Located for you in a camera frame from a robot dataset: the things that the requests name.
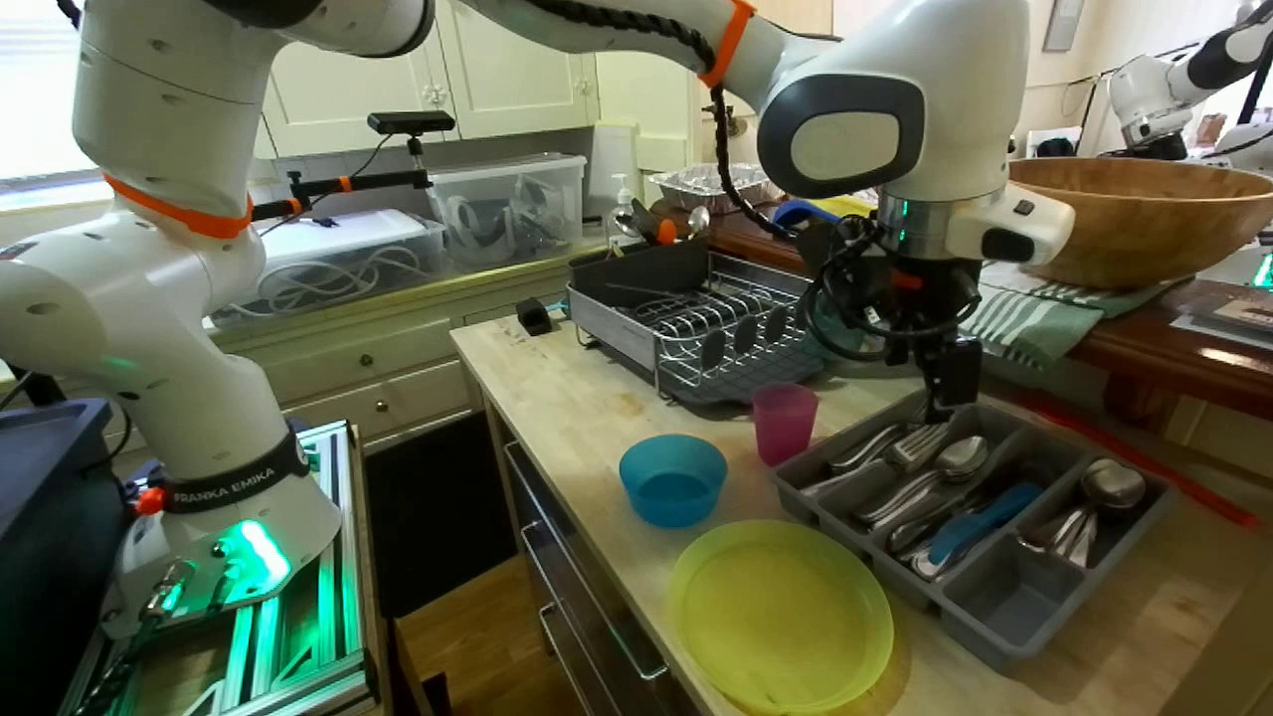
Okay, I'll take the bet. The cream drawer cabinet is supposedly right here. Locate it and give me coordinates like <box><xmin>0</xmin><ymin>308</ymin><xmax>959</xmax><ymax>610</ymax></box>
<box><xmin>209</xmin><ymin>243</ymin><xmax>614</xmax><ymax>455</ymax></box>

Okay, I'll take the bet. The black camera on stand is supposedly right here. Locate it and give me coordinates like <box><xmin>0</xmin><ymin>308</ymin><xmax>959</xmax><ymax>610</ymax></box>
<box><xmin>249</xmin><ymin>109</ymin><xmax>456</xmax><ymax>227</ymax></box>

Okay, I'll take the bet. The steel spoon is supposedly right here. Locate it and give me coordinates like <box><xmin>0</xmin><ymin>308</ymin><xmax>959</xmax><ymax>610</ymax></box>
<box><xmin>1074</xmin><ymin>455</ymin><xmax>1154</xmax><ymax>518</ymax></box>
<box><xmin>851</xmin><ymin>435</ymin><xmax>996</xmax><ymax>532</ymax></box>

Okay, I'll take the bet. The aluminium foil baking tray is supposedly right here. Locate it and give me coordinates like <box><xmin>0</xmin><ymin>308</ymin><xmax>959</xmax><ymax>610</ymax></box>
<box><xmin>658</xmin><ymin>161</ymin><xmax>770</xmax><ymax>215</ymax></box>

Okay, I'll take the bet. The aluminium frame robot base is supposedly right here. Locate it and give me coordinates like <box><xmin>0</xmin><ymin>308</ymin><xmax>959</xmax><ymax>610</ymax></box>
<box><xmin>77</xmin><ymin>418</ymin><xmax>390</xmax><ymax>716</ymax></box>

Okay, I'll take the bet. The black braided cable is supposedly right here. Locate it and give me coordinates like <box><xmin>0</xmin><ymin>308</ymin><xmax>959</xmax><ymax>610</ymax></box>
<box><xmin>530</xmin><ymin>0</ymin><xmax>805</xmax><ymax>247</ymax></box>

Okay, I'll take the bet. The dark blue bag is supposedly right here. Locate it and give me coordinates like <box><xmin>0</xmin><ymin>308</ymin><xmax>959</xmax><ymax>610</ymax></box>
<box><xmin>0</xmin><ymin>396</ymin><xmax>135</xmax><ymax>716</ymax></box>

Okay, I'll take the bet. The silver spoons left compartment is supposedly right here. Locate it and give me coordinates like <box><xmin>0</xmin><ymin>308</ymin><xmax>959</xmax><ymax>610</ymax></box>
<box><xmin>883</xmin><ymin>478</ymin><xmax>996</xmax><ymax>559</ymax></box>

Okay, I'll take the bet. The blue plastic bowl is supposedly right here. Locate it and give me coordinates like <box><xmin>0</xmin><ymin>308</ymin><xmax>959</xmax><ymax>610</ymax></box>
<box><xmin>618</xmin><ymin>435</ymin><xmax>731</xmax><ymax>532</ymax></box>

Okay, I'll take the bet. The wall picture frame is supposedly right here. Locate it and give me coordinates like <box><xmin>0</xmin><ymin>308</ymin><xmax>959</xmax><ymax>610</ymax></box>
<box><xmin>1042</xmin><ymin>0</ymin><xmax>1085</xmax><ymax>56</ymax></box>

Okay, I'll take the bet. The blue plastic ladle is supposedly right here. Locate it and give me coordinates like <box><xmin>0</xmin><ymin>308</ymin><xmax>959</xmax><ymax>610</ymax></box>
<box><xmin>770</xmin><ymin>197</ymin><xmax>845</xmax><ymax>230</ymax></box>

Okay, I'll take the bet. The clear plastic storage bin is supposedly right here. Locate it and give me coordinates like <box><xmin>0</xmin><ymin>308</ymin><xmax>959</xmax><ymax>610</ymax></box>
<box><xmin>426</xmin><ymin>156</ymin><xmax>589</xmax><ymax>268</ymax></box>

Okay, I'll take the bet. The grey dish drying rack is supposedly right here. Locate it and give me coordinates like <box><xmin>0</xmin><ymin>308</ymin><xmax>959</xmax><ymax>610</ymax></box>
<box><xmin>566</xmin><ymin>240</ymin><xmax>851</xmax><ymax>409</ymax></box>

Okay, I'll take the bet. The grey plastic utensil tray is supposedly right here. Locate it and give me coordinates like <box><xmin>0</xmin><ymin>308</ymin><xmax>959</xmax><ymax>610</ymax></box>
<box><xmin>766</xmin><ymin>396</ymin><xmax>1177</xmax><ymax>670</ymax></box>

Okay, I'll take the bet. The black plastic block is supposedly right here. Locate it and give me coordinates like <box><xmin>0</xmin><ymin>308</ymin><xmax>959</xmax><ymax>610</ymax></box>
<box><xmin>513</xmin><ymin>294</ymin><xmax>558</xmax><ymax>337</ymax></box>

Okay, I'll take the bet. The steel ladle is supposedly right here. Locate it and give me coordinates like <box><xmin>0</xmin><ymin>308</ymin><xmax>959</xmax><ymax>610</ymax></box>
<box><xmin>632</xmin><ymin>197</ymin><xmax>720</xmax><ymax>251</ymax></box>

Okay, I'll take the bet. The large wooden bowl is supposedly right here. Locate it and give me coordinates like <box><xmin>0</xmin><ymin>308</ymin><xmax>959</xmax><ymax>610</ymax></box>
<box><xmin>1008</xmin><ymin>156</ymin><xmax>1273</xmax><ymax>294</ymax></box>

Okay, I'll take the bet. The yellow-green plastic plate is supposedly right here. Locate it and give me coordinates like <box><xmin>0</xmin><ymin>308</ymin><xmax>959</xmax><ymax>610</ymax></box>
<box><xmin>664</xmin><ymin>518</ymin><xmax>899</xmax><ymax>716</ymax></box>

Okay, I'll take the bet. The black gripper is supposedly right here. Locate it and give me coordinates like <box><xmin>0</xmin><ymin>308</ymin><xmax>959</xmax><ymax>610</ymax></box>
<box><xmin>870</xmin><ymin>256</ymin><xmax>996</xmax><ymax>427</ymax></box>

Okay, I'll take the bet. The yellow object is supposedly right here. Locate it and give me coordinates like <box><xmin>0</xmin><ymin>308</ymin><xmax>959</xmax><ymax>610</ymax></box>
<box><xmin>821</xmin><ymin>190</ymin><xmax>879</xmax><ymax>223</ymax></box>

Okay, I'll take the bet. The pink plastic cup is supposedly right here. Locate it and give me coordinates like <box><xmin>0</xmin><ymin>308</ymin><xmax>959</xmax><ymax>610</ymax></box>
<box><xmin>746</xmin><ymin>382</ymin><xmax>822</xmax><ymax>470</ymax></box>

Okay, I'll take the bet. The green striped dish towel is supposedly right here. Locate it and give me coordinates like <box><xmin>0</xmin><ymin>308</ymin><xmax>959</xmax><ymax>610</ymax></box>
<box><xmin>959</xmin><ymin>258</ymin><xmax>1169</xmax><ymax>374</ymax></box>

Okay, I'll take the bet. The clear bin with cables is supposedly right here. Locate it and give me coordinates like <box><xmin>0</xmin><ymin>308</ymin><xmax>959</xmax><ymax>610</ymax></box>
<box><xmin>209</xmin><ymin>209</ymin><xmax>452</xmax><ymax>331</ymax></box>

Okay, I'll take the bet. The red tape strip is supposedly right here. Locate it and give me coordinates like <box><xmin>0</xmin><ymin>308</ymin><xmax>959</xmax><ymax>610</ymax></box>
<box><xmin>1010</xmin><ymin>396</ymin><xmax>1258</xmax><ymax>532</ymax></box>

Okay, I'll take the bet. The flat tablet device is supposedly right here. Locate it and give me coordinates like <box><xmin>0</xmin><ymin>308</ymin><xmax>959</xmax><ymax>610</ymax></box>
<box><xmin>1169</xmin><ymin>279</ymin><xmax>1273</xmax><ymax>357</ymax></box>

